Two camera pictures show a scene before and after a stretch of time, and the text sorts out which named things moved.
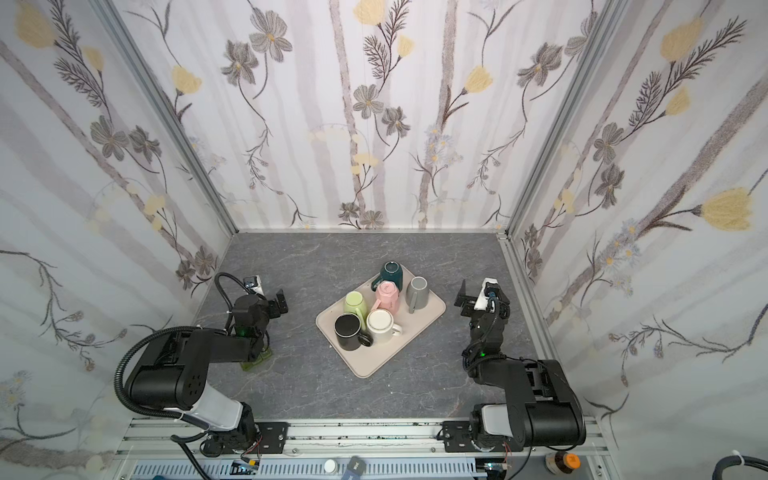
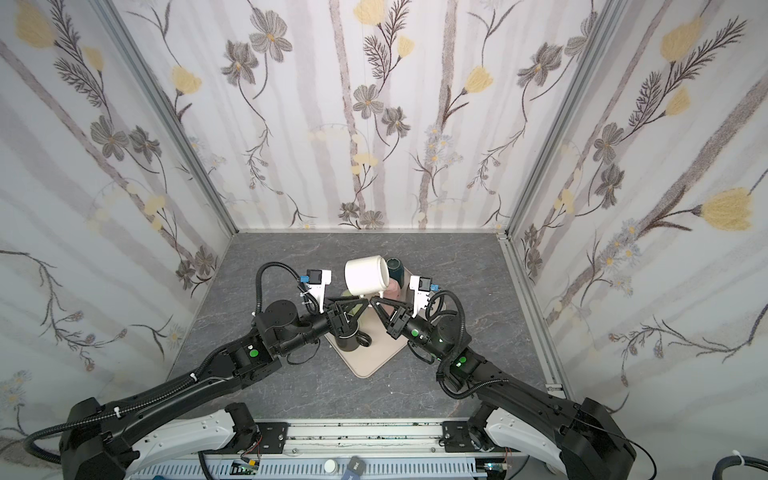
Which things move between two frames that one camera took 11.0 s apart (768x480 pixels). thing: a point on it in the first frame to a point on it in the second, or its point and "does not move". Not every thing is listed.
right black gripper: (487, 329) to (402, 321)
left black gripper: (279, 303) to (342, 317)
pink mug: (387, 294) does not move
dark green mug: (390, 271) does not move
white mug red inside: (380, 324) to (367, 275)
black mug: (347, 327) does not move
